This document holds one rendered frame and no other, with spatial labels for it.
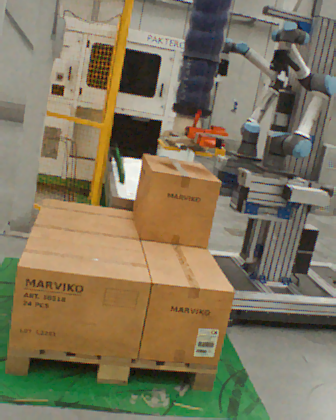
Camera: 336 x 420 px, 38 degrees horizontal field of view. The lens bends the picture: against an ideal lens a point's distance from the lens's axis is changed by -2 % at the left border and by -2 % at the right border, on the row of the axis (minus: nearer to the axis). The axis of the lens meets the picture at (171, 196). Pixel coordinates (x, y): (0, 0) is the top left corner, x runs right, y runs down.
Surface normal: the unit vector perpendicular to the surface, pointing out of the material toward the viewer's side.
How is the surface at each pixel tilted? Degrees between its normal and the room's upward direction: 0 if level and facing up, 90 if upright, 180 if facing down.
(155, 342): 90
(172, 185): 90
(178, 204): 90
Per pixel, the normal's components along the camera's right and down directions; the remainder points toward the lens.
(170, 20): 0.20, 0.25
